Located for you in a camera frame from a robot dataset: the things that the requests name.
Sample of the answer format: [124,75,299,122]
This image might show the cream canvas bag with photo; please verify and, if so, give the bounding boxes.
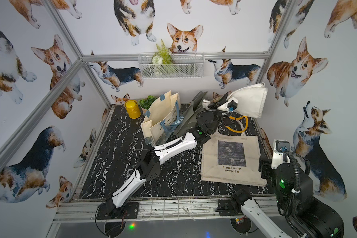
[201,133,267,186]

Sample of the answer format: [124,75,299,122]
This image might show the cream bag with yellow handles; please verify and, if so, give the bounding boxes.
[203,83,268,131]

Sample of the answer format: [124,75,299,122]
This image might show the grey-green canvas bag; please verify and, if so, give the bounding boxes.
[173,91,219,137]

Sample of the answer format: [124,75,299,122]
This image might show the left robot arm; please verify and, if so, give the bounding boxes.
[105,109,230,215]

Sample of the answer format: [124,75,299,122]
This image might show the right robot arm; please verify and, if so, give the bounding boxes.
[232,140,344,238]

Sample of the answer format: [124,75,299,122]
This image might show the cream bag with blue print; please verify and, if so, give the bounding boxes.
[141,91,183,147]

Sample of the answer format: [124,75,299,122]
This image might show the small potted green plant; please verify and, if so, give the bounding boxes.
[138,95,157,110]

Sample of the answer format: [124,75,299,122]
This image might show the yellow cylindrical canister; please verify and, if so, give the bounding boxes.
[125,100,141,119]

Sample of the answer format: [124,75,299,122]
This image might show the fern and white flower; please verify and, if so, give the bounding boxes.
[151,40,174,77]

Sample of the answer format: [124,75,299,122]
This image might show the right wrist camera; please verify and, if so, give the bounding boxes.
[271,139,291,169]

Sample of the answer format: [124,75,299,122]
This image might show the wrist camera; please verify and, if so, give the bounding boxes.
[271,139,291,169]
[217,97,238,112]

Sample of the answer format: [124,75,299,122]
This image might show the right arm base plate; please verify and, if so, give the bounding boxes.
[215,199,243,217]

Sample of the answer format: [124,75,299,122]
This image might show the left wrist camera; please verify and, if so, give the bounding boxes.
[217,97,238,112]

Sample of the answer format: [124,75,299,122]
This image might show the white wire mesh basket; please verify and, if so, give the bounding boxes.
[138,53,205,79]

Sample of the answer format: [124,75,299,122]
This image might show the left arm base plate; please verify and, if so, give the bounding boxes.
[95,201,139,220]

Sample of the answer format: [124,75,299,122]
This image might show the aluminium frame rail structure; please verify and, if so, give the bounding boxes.
[0,0,316,238]

